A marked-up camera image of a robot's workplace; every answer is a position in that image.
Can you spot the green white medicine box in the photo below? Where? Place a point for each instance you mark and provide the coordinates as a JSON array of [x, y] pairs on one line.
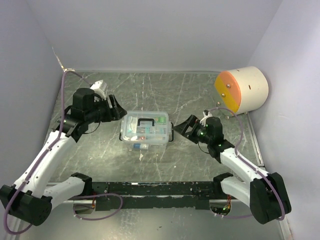
[[161, 120]]

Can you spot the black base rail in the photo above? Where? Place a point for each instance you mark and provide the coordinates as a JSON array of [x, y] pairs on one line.
[[105, 203]]

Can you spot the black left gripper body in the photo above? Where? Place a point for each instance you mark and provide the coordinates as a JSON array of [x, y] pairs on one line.
[[100, 111]]

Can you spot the cream cylinder orange face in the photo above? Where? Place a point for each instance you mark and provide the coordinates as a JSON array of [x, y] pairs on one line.
[[240, 90]]

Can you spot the aluminium frame rail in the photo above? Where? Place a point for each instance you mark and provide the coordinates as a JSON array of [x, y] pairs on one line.
[[202, 189]]

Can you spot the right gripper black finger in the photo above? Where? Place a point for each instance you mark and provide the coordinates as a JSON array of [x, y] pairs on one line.
[[183, 127], [186, 134]]

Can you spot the clear plastic medicine box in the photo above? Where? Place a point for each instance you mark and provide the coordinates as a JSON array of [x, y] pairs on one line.
[[156, 139]]

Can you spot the clear box lid black handle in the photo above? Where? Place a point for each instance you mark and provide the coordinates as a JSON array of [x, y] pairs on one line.
[[145, 118]]

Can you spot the white teal swab packet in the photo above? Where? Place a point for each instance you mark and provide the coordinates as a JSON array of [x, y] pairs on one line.
[[132, 123]]

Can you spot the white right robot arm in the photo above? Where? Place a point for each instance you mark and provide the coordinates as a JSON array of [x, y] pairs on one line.
[[263, 192]]

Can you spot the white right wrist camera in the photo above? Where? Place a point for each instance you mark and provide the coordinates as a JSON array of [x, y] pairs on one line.
[[206, 114]]

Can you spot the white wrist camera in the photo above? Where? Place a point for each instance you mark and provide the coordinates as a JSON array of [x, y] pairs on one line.
[[206, 114], [100, 88]]

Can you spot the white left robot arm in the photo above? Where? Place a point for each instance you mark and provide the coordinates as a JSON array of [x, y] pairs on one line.
[[29, 199]]

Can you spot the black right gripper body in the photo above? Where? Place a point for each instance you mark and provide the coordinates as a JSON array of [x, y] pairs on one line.
[[201, 129]]

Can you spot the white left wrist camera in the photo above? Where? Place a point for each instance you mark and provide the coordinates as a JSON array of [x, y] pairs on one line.
[[100, 88]]

